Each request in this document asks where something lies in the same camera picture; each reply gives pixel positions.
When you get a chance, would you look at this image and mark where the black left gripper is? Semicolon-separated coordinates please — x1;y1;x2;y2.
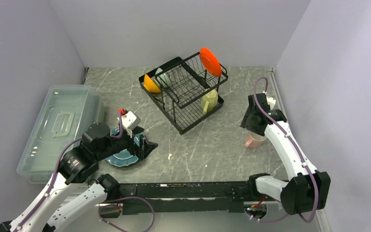
95;125;157;161

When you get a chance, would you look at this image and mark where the pink mug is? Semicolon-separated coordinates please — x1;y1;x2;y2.
244;131;267;148

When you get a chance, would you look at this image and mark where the pale yellow mug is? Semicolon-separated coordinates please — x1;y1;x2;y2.
201;89;218;115

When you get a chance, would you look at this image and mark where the yellow ribbed bowl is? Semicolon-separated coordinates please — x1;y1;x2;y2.
143;74;161;94

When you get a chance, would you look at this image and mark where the black wire dish rack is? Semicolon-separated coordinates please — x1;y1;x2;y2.
138;53;228;134

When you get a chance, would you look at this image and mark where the light green ceramic bowl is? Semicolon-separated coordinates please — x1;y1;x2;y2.
155;68;172;88

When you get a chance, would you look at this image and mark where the orange plate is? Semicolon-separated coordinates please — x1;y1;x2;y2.
200;47;222;77

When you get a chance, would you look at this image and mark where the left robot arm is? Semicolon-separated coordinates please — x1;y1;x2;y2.
0;123;158;232

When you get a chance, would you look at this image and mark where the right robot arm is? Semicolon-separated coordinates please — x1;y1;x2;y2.
240;93;331;215

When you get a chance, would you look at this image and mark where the teal scalloped plate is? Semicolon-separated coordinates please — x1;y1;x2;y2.
105;127;144;167

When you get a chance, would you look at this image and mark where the clear plastic storage box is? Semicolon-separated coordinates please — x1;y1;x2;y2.
16;85;105;184

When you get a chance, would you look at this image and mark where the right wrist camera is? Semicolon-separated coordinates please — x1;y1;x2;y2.
267;96;277;110

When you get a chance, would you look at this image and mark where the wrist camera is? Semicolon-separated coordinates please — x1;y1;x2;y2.
267;96;277;110
117;108;141;138

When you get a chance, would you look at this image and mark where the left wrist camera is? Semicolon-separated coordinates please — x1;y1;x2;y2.
117;108;141;138

